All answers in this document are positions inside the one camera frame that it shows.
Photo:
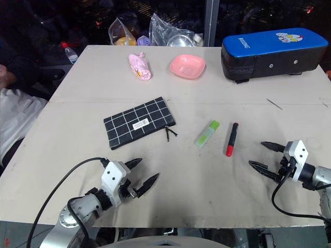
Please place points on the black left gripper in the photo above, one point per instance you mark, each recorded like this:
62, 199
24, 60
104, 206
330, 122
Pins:
127, 189

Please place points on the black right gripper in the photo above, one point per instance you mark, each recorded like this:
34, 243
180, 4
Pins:
285, 168

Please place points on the red and black pen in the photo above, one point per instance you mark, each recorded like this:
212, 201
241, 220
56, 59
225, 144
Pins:
231, 142

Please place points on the black grid pencil pouch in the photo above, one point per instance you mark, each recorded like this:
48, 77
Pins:
137, 121

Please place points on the green highlighter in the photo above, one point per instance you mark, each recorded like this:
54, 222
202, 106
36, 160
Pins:
207, 134

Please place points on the grey rounded robot torso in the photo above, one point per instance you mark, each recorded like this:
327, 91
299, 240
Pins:
168, 242

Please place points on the blue-topped black box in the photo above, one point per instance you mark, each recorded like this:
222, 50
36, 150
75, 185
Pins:
271, 49

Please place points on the pink plastic bowl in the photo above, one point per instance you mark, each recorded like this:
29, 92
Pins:
187, 66

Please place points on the white cloth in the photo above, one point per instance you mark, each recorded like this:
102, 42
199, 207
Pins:
18, 116

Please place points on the small white bottle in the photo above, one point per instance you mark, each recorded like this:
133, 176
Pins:
198, 40

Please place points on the shiny metal bowl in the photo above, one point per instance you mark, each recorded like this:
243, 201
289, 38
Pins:
179, 41

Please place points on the clear red-capped water bottle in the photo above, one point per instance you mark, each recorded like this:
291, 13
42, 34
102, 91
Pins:
69, 54

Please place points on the clear bag with orange item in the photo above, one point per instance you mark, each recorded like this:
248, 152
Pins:
122, 36

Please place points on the clear crumpled plastic bag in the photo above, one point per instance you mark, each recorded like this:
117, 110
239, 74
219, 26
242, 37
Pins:
163, 31

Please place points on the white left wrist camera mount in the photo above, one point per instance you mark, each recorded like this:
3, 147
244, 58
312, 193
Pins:
112, 175

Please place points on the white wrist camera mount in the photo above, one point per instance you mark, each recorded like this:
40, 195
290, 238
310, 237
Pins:
112, 175
298, 155

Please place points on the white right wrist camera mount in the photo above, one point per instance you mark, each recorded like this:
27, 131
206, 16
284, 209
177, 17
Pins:
298, 155

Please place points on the grey metal window post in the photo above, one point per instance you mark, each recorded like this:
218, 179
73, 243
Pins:
211, 20

